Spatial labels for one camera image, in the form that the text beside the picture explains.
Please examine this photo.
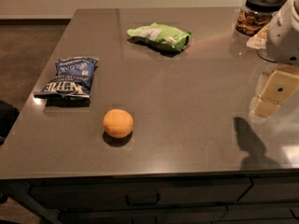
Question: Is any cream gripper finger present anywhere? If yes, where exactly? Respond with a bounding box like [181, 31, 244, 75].
[247, 25, 269, 49]

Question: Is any orange fruit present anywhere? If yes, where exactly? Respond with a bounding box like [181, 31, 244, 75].
[103, 109, 134, 138]

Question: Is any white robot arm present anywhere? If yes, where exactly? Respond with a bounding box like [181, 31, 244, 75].
[247, 0, 299, 65]

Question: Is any glass jar with black lid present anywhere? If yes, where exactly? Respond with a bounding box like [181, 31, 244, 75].
[235, 0, 282, 36]

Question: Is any green snack bag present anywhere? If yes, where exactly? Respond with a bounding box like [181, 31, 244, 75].
[127, 22, 192, 52]

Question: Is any dark right cabinet drawer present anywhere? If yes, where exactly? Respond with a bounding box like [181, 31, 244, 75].
[239, 177, 299, 203]

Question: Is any blue Kettle chips bag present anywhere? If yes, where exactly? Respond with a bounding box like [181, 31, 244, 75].
[34, 57, 98, 99]

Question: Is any black object at left edge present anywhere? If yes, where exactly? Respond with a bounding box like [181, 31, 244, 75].
[0, 100, 20, 137]

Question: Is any dark cabinet drawer with handle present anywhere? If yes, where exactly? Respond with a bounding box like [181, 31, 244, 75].
[30, 178, 251, 211]

